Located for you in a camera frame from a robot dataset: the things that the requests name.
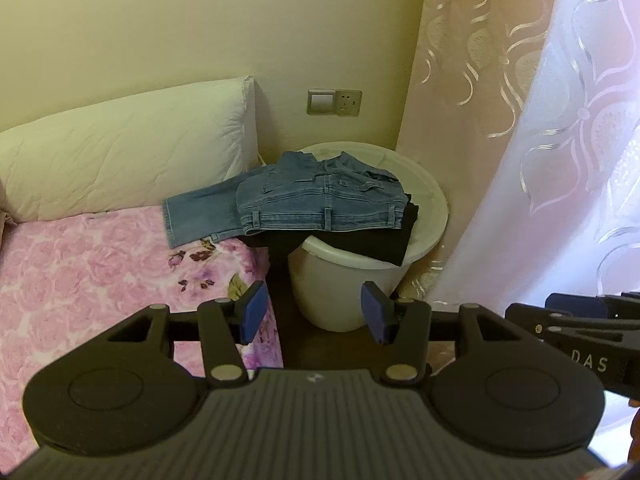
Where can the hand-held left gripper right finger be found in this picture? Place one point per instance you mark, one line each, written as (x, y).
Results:
(375, 310)

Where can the blue denim jeans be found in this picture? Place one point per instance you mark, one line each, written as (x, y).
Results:
(300, 195)

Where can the white sheer curtain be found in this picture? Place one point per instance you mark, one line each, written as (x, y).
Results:
(575, 135)

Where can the wall power socket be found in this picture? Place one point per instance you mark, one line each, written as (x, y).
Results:
(348, 102)

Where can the pink floral bedsheet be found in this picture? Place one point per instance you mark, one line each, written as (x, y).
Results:
(75, 285)

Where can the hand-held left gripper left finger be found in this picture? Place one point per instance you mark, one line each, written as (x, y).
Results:
(254, 310)

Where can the white pillow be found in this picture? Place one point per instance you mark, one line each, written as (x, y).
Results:
(125, 150)

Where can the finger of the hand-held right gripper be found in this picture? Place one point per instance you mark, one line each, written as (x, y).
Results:
(590, 305)
(575, 330)

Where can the beige patterned curtain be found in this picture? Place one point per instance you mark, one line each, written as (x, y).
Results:
(465, 60)

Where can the wall light switch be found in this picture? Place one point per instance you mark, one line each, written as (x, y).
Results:
(321, 101)

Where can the black garment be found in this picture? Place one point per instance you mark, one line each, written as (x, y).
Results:
(350, 246)

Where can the white plastic bucket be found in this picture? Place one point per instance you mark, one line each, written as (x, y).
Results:
(330, 285)

